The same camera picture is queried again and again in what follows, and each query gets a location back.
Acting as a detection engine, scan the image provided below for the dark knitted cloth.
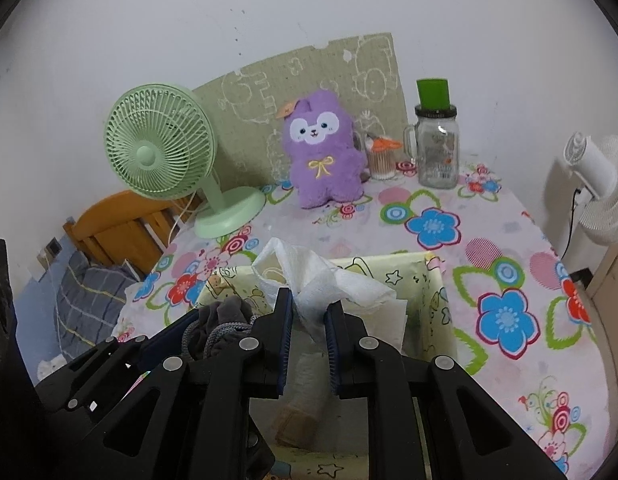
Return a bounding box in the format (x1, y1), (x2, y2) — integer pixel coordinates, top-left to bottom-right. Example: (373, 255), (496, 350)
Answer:
(181, 296), (260, 361)

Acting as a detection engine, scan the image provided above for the white fan cable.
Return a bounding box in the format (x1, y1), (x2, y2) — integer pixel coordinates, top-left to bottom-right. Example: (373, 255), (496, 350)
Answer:
(166, 192), (206, 252)

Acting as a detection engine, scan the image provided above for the cartoon print fabric storage box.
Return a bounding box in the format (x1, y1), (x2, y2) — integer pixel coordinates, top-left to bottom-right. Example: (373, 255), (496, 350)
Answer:
(191, 250), (462, 480)

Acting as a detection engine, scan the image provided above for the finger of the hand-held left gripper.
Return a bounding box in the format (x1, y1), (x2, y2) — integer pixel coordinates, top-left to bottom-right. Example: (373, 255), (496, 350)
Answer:
(36, 309), (202, 387)
(241, 410), (276, 480)

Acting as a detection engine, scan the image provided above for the toothpick jar with orange lid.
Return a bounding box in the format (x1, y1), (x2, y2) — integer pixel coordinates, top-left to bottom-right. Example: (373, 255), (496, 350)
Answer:
(364, 132), (404, 182)

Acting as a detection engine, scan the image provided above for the green patterned board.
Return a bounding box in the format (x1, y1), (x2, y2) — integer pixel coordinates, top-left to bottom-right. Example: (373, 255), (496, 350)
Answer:
(191, 32), (410, 186)

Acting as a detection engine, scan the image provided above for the purple plush toy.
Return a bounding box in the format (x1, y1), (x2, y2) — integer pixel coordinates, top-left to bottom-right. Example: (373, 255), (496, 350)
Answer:
(280, 87), (368, 210)

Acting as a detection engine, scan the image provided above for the stack of brown paper cups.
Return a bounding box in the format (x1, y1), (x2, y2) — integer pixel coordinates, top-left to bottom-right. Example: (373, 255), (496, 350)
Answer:
(274, 352), (334, 448)

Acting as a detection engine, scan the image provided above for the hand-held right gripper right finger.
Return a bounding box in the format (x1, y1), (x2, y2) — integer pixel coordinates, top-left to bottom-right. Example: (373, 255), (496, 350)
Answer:
(325, 300), (572, 480)

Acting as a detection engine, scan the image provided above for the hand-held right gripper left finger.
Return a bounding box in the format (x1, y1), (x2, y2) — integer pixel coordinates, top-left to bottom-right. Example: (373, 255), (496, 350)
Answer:
(71, 287), (294, 480)

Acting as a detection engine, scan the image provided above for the wooden chair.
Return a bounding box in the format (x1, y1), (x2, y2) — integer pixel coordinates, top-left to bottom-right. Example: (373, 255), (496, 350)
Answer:
(64, 190), (210, 278)

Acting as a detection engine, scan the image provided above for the white standing fan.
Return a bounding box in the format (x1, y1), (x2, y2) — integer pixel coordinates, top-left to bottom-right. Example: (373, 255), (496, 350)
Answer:
(554, 132), (618, 248)

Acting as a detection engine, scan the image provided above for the green desk fan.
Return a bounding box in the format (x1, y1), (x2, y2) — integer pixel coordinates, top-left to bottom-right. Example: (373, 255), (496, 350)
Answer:
(105, 84), (267, 238)

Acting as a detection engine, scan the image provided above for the beige wooden door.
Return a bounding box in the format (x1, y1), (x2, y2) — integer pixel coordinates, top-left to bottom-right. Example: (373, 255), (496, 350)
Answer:
(586, 240), (618, 371)

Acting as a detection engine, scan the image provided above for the glass mug jar green lid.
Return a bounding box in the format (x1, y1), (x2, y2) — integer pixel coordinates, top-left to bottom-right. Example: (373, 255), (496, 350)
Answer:
(403, 78), (462, 190)

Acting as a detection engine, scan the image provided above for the grey plaid pillow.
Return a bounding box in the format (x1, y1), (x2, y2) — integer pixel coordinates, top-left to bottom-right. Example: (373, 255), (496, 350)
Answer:
(54, 250), (140, 356)

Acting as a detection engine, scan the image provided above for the white crumpled cloth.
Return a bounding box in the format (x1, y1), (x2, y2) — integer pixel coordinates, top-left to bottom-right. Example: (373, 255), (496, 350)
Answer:
(36, 355), (64, 382)

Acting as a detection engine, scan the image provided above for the black fan cable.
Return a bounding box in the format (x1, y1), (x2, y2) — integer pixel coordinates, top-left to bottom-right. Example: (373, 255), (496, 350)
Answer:
(559, 187), (587, 266)

